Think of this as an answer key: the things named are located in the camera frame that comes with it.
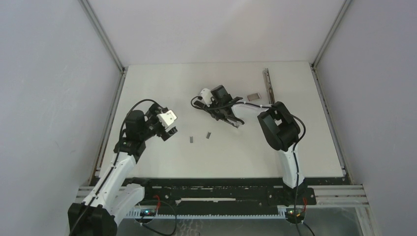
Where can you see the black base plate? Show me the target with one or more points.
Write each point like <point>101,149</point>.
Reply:
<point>229,195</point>

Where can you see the staple box inner tray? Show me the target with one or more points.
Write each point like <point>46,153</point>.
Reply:
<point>254,96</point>

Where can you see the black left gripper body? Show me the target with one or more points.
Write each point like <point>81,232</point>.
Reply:
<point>154,125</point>

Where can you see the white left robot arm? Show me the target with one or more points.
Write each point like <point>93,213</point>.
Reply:
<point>102,210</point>

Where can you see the white cable duct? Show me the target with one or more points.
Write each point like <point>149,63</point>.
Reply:
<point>279,213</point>

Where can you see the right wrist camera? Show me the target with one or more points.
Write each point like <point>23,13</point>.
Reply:
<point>206,96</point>

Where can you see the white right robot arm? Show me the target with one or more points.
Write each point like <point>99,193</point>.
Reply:
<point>278,125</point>

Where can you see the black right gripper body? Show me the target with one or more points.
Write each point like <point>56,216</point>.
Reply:
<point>214,104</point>

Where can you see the black stapler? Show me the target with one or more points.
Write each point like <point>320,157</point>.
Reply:
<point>199,105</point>

